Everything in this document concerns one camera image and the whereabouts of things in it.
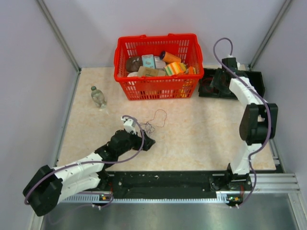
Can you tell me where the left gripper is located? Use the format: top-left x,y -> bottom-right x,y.
117,128 -> 154,156

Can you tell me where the red wire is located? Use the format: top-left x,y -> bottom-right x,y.
146,109 -> 167,128
201,75 -> 218,93

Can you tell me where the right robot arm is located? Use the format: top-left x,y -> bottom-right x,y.
210,55 -> 278,190

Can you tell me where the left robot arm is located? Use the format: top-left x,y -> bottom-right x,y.
23,130 -> 155,217

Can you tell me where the black three-compartment bin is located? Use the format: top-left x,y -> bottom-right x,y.
198,68 -> 265,100

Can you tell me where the striped yellow green sponge pack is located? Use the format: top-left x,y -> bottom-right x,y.
164,62 -> 187,76

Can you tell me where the red plastic shopping basket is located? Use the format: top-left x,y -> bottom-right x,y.
114,34 -> 204,100

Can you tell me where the clear plastic bottle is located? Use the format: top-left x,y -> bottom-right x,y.
91,86 -> 107,108

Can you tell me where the orange cylindrical can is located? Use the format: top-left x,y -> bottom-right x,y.
159,51 -> 181,63

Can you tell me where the white grey small box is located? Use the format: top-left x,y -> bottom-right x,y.
154,56 -> 166,70

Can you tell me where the brown cardboard box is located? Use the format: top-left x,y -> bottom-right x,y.
137,66 -> 166,77

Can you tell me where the teal small box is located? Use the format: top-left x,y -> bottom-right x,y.
142,54 -> 155,69

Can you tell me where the brown round bag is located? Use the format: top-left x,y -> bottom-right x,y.
125,56 -> 143,73

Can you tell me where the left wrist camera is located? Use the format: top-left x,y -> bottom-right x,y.
121,116 -> 137,135

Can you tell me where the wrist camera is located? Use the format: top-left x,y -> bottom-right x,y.
121,116 -> 137,135
224,55 -> 240,72

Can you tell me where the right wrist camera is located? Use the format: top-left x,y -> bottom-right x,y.
224,55 -> 240,72

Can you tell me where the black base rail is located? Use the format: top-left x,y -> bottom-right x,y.
96,171 -> 252,198

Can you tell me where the grey slotted cable duct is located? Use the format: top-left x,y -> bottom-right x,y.
59,192 -> 243,204

